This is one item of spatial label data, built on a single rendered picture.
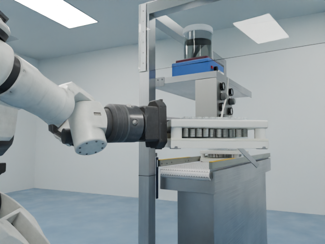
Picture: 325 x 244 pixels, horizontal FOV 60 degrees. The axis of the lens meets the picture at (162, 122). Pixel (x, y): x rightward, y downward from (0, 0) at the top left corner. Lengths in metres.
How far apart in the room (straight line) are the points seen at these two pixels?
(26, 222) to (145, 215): 0.63
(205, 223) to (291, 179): 3.25
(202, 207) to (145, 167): 0.35
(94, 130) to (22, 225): 0.44
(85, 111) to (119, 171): 4.94
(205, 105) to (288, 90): 3.44
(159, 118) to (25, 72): 0.34
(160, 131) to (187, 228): 0.91
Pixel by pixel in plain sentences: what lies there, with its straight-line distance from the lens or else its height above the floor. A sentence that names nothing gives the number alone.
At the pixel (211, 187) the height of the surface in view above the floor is 0.81.
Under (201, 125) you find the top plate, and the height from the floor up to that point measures 1.05.
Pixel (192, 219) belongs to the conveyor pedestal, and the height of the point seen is 0.63.
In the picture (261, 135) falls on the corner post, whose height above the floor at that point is 1.03.
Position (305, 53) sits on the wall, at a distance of 4.78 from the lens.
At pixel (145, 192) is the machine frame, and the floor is 0.77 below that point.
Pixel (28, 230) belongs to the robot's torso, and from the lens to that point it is 0.92.
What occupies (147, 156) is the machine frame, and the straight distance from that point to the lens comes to 1.34.
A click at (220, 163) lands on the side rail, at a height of 0.91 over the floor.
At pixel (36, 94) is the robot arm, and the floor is 1.08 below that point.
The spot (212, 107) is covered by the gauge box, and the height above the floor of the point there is 1.16.
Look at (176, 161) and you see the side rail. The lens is 1.54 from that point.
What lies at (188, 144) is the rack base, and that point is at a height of 1.00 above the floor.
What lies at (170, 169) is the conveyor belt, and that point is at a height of 0.88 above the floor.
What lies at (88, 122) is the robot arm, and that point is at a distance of 0.58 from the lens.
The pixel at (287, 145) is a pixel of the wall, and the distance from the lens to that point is 4.59.
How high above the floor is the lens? 1.01
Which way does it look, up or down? 4 degrees up
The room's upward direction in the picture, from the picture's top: straight up
